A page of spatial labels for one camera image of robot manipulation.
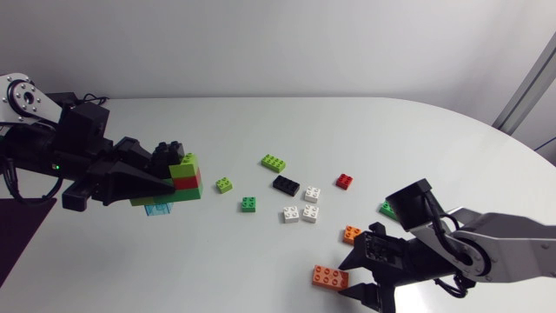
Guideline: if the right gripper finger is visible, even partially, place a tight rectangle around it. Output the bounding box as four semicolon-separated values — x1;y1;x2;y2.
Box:
337;282;381;312
337;221;388;272

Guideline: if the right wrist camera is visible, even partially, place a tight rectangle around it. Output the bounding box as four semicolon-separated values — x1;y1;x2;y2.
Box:
385;177;447;232

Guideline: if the dark mat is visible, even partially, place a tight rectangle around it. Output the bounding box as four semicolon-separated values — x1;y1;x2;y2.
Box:
0;196;58;289

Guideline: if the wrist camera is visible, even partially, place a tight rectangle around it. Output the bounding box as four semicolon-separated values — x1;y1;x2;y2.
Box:
385;177;447;232
58;102;115;154

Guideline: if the white toy brick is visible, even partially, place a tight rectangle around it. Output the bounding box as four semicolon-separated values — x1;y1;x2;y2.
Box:
301;203;320;224
303;185;322;204
282;204;301;224

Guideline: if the long orange toy brick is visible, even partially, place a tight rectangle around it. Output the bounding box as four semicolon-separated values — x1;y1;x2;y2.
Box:
311;264;350;292

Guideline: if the blue cable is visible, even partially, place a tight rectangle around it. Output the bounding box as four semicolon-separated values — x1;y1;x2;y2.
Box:
533;136;556;153

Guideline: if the small red toy brick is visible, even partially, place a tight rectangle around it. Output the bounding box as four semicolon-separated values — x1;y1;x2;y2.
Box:
334;172;354;191

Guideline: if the small lime green toy brick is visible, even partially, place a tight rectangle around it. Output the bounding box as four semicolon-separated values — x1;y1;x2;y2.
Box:
215;176;234;195

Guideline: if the long black toy brick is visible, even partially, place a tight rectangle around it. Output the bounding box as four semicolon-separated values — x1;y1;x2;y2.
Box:
272;174;301;197

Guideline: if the small orange toy brick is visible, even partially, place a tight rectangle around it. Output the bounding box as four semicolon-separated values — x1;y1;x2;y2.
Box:
341;224;363;246

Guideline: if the clear blue toy brick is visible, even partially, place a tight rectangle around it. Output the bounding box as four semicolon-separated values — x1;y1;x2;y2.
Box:
143;202;174;217

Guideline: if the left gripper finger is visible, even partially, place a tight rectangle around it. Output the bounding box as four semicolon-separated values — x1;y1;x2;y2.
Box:
103;160;175;207
113;136;156;176

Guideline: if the long lime green toy brick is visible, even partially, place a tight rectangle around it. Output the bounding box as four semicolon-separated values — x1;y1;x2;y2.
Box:
261;153;288;174

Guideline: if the black cable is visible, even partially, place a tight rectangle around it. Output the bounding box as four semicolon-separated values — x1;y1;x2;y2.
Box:
81;92;110;108

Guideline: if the long dark green toy brick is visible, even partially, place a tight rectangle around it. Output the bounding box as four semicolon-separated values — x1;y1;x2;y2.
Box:
129;183;204;207

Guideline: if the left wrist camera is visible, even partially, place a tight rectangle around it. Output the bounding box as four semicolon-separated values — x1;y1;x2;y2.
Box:
58;102;115;154

